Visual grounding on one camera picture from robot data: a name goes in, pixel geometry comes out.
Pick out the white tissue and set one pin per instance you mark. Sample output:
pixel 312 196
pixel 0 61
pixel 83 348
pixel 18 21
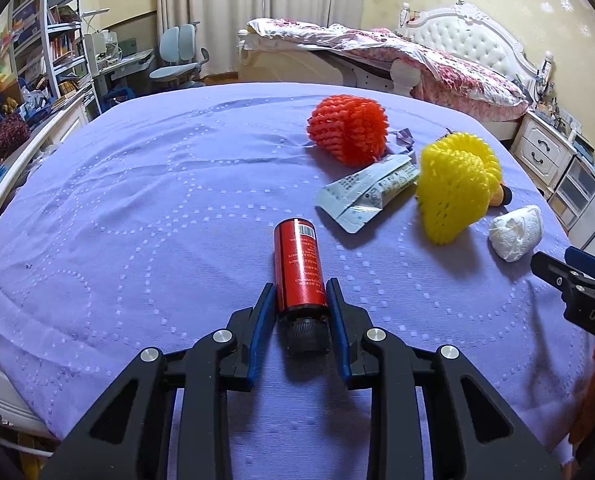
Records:
pixel 515 232

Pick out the white bookshelf with books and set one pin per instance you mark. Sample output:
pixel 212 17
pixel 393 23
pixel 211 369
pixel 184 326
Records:
pixel 64 47

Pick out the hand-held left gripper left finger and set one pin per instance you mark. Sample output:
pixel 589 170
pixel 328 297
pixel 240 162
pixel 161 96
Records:
pixel 262 330

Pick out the floral duvet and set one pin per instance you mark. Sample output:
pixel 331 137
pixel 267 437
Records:
pixel 377 45

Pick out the beige curtains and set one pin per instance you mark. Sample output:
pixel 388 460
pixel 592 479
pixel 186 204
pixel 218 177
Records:
pixel 217 10

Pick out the white bed with tufted headboard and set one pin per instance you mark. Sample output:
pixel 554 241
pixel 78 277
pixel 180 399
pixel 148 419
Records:
pixel 477 40

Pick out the clear plastic drawer unit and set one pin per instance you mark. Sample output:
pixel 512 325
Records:
pixel 575 190

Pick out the dark maroon fuzzy bundle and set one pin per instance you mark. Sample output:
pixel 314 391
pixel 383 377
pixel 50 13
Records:
pixel 4 137

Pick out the white nightstand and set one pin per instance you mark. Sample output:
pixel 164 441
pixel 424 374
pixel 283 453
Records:
pixel 542 150

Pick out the purple bedspread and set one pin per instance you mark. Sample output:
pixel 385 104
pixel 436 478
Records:
pixel 152 210

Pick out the yellow foam fruit net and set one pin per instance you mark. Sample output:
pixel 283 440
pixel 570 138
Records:
pixel 452 185

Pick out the red bottle with black cap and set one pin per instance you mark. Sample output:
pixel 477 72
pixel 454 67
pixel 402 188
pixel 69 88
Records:
pixel 300 270

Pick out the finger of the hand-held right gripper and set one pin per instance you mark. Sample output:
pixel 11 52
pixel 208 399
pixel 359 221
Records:
pixel 555 270
pixel 590 265

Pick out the small orange bottle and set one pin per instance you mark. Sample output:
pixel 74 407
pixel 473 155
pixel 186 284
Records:
pixel 500 195

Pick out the orange foam fruit net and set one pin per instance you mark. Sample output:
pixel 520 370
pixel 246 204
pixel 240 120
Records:
pixel 347 125

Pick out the white carved bed frame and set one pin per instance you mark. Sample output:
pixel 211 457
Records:
pixel 7 395

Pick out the grey study desk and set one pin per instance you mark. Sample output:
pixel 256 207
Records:
pixel 127 60

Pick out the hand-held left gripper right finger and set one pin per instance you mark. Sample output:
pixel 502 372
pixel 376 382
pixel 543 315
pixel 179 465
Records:
pixel 340 330

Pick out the pale blue office chair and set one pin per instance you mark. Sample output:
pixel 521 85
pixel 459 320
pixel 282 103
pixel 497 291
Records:
pixel 177 45

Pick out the grey white toothpaste tube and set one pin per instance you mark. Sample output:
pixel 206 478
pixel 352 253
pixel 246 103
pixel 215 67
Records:
pixel 362 192

